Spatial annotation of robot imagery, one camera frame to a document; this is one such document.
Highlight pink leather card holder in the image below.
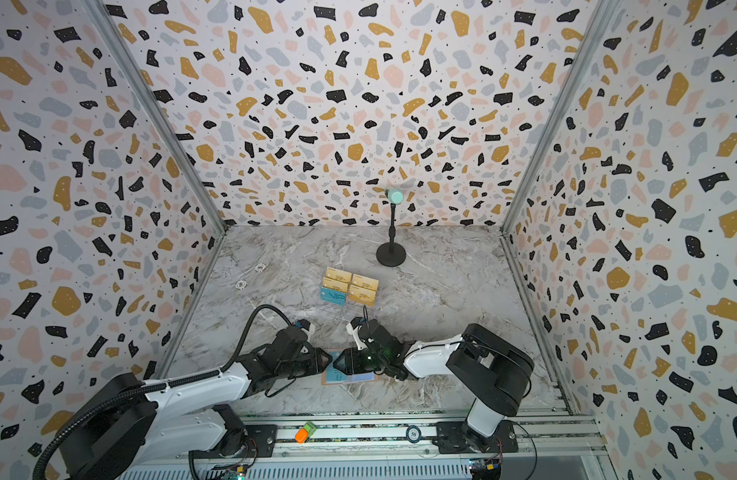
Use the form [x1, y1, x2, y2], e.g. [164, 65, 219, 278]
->
[322, 350, 376, 386]

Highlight teal card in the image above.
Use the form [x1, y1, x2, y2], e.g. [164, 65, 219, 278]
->
[320, 287, 348, 305]

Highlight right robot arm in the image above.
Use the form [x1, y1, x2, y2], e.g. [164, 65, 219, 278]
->
[334, 318, 534, 453]

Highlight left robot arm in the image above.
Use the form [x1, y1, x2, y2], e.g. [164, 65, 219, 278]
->
[32, 322, 332, 479]

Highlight gold card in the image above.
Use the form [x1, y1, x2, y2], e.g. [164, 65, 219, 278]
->
[352, 274, 379, 291]
[322, 277, 350, 293]
[348, 284, 376, 307]
[326, 267, 352, 283]

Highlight clear acrylic card stand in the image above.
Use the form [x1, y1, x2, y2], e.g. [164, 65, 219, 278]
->
[316, 266, 380, 323]

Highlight gold card back right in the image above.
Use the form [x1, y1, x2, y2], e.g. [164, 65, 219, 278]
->
[352, 274, 379, 291]

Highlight gold card back left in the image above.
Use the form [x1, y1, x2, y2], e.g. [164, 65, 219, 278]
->
[326, 267, 352, 283]

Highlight orange green small tool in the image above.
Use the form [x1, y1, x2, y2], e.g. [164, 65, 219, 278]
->
[294, 422, 318, 444]

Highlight black microphone stand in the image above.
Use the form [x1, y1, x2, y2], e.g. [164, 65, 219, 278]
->
[375, 203, 406, 267]

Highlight mint green microphone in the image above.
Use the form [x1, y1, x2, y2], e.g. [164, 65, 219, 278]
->
[385, 189, 405, 205]

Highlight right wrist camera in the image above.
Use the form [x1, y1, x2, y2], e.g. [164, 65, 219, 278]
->
[346, 317, 369, 351]

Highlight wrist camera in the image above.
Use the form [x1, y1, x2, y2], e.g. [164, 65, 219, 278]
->
[346, 317, 369, 351]
[294, 319, 316, 339]

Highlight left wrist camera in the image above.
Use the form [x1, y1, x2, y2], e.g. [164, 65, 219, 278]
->
[294, 319, 316, 339]

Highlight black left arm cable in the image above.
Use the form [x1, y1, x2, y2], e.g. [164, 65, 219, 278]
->
[31, 304, 298, 480]

